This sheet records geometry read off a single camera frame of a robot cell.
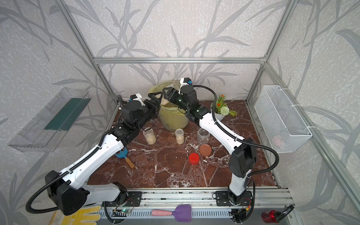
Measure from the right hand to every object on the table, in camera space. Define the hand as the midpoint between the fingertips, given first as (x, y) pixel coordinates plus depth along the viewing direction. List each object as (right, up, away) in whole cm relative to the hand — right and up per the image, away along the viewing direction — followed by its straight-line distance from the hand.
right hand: (165, 90), depth 73 cm
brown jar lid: (+23, -37, +18) cm, 47 cm away
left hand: (0, -4, -5) cm, 7 cm away
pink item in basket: (+60, -28, 0) cm, 66 cm away
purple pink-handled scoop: (+9, -63, -4) cm, 63 cm away
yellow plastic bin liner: (+1, -11, +5) cm, 13 cm away
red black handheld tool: (+49, -57, -14) cm, 76 cm away
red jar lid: (+16, -41, +16) cm, 47 cm away
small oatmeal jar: (+6, -25, +16) cm, 30 cm away
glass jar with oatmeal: (-12, -27, +15) cm, 33 cm away
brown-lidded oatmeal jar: (+22, -27, +18) cm, 39 cm away
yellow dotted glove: (-43, -64, -5) cm, 77 cm away
